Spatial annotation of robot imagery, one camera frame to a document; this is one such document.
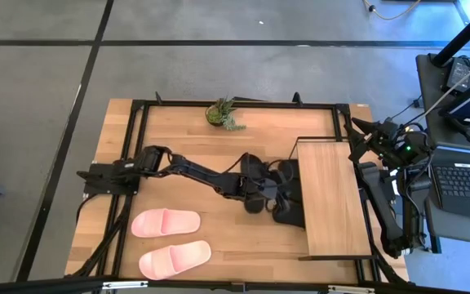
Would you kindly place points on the black metal table frame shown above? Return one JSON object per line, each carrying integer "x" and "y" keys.
{"x": 259, "y": 105}

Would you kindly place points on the grey desk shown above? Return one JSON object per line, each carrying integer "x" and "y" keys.
{"x": 431, "y": 94}

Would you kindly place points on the black laptop keyboard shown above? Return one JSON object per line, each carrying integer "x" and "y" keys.
{"x": 467, "y": 183}

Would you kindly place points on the black metal pole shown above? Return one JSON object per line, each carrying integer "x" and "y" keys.
{"x": 463, "y": 34}

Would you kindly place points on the small potted green plant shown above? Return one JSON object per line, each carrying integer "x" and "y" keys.
{"x": 220, "y": 116}

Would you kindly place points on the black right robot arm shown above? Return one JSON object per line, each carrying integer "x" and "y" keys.
{"x": 386, "y": 212}

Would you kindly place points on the silver metal bracket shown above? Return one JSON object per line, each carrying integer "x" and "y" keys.
{"x": 125, "y": 284}
{"x": 351, "y": 289}

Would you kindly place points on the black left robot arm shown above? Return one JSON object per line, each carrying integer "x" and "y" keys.
{"x": 202, "y": 173}

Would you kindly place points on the wooden shelf with black legs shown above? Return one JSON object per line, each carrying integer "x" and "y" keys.
{"x": 333, "y": 196}

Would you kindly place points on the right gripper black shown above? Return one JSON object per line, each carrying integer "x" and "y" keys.
{"x": 392, "y": 143}

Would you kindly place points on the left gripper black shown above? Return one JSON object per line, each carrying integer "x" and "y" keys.
{"x": 257, "y": 177}

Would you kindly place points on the black power adapter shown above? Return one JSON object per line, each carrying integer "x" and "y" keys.
{"x": 459, "y": 73}

